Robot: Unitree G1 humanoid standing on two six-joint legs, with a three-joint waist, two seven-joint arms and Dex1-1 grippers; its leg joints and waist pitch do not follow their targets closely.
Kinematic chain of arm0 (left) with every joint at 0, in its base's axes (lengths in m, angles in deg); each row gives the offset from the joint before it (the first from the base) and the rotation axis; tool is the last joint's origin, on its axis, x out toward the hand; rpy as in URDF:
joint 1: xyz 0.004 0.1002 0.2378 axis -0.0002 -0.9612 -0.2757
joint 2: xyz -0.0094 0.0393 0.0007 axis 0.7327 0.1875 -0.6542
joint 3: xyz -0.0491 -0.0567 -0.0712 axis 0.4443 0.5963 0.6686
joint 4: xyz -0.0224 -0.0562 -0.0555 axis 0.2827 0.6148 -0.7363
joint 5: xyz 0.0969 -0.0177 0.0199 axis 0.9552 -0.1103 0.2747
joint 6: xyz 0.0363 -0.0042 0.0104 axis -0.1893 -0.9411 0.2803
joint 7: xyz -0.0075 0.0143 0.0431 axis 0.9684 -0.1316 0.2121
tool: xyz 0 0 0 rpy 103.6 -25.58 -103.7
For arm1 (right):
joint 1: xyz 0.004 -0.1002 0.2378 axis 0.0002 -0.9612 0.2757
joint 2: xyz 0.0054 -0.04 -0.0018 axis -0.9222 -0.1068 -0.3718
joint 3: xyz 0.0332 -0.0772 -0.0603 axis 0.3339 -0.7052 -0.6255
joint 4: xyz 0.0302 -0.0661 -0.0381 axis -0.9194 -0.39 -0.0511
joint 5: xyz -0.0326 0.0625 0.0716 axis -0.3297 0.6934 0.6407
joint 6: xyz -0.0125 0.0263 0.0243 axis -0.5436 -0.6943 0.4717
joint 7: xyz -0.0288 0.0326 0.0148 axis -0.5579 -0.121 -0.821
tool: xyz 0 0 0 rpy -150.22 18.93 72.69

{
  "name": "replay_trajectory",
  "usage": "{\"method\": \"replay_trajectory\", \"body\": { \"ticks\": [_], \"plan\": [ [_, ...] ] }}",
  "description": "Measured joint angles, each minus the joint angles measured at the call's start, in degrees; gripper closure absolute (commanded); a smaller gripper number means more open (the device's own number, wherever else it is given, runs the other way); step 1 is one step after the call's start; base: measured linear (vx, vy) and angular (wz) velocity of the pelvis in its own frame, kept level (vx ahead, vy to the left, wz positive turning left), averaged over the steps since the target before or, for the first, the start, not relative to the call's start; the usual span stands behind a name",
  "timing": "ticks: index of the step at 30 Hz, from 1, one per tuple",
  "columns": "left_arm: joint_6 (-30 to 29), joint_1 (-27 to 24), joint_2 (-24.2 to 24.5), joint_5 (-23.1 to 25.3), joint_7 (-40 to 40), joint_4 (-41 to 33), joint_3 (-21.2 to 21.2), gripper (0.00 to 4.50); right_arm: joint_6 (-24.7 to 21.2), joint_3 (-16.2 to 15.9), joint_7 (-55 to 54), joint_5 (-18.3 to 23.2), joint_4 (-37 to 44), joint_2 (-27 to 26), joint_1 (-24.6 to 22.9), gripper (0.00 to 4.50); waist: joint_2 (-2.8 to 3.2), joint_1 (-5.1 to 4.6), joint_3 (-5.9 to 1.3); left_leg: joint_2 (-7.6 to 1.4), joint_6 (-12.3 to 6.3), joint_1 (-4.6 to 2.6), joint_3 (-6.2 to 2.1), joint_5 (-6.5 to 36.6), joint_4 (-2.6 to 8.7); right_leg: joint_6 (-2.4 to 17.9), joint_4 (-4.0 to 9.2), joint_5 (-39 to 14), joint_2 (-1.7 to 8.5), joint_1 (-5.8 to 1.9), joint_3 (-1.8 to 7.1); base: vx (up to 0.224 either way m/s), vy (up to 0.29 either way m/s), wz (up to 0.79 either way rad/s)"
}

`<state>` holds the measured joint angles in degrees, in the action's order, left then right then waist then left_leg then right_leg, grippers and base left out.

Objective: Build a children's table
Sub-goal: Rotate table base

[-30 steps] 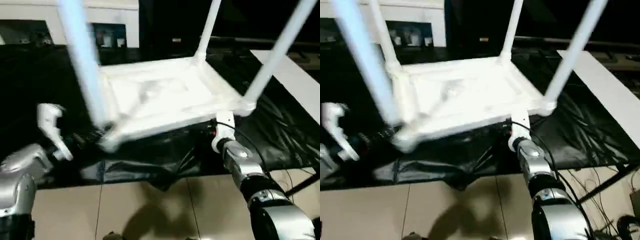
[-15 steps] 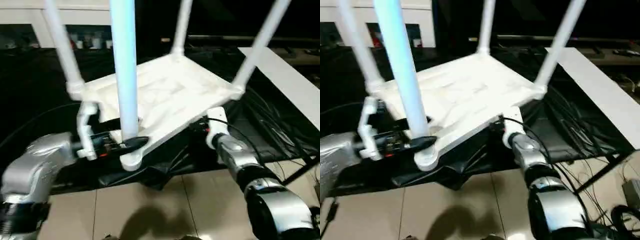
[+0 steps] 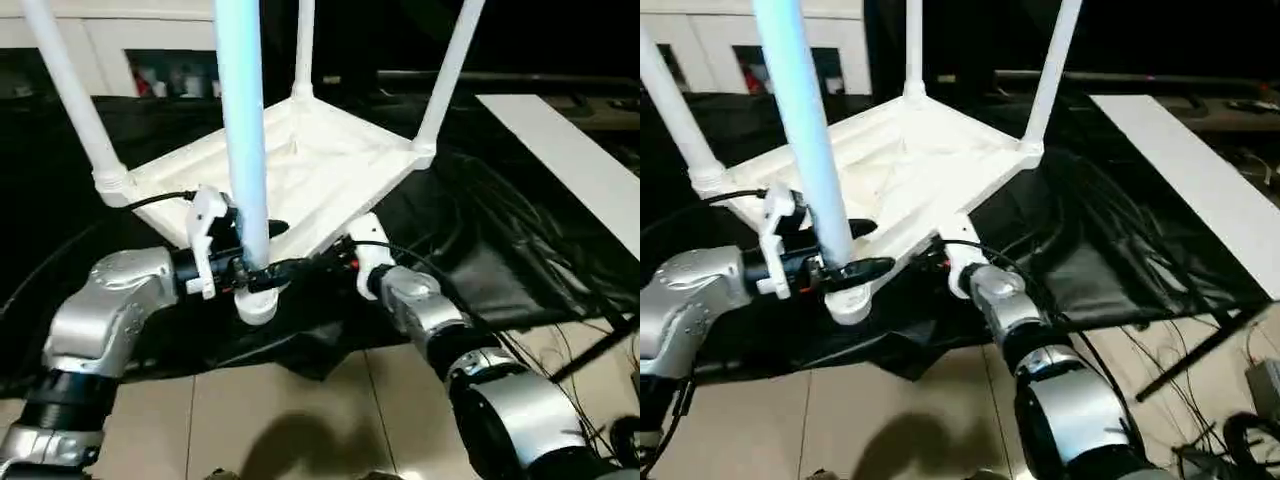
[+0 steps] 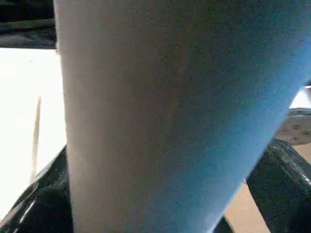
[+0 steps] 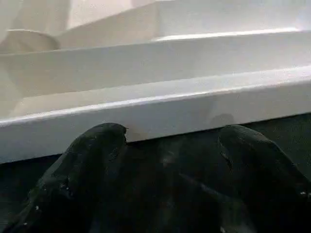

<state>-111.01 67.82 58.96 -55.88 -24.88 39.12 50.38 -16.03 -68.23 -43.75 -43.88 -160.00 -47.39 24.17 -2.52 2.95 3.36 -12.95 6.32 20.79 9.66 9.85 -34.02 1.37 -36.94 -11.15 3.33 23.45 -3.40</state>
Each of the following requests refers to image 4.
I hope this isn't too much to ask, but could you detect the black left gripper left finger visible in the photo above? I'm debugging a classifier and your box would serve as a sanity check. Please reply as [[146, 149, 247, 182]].
[[0, 145, 75, 233]]

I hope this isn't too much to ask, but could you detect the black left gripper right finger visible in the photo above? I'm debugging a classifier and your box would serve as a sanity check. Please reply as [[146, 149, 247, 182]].
[[244, 137, 311, 233]]

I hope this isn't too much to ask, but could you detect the white plastic table top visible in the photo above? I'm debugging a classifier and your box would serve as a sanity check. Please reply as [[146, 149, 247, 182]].
[[0, 47, 70, 192]]

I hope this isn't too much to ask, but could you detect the white plastic table leg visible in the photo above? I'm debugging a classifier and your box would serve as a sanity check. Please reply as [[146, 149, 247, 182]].
[[53, 0, 311, 233]]

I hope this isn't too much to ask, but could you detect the black glossy mat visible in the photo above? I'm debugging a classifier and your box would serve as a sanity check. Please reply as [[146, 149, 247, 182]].
[[0, 0, 58, 50]]

